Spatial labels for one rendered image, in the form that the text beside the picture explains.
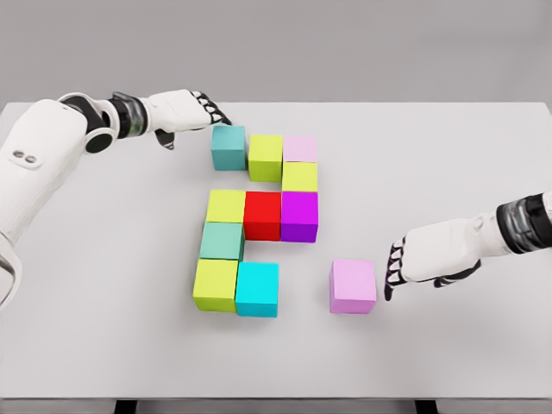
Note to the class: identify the cyan cube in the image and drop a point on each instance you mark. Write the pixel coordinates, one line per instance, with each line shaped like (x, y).
(257, 289)

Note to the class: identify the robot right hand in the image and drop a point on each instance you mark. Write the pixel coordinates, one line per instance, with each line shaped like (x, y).
(431, 259)

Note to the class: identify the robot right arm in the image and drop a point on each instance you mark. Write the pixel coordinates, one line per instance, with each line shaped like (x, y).
(513, 228)

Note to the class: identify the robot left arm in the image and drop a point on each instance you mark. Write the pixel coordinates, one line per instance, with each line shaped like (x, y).
(39, 142)

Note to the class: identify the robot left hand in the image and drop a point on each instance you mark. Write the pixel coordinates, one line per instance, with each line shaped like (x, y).
(181, 111)

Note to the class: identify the teal cube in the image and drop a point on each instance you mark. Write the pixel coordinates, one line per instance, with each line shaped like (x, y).
(227, 146)

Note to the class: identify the pale pink cube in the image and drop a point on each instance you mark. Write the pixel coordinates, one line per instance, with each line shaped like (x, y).
(300, 148)

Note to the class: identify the purple cube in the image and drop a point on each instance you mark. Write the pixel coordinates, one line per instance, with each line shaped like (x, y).
(299, 215)

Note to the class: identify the sea-green cube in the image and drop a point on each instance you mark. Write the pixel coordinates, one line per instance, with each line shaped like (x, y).
(221, 240)

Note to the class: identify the red cube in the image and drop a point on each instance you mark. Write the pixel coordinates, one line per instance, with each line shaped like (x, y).
(261, 215)

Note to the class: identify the yellow-green cube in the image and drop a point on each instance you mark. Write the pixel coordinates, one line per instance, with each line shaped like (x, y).
(300, 176)
(226, 206)
(214, 284)
(265, 156)

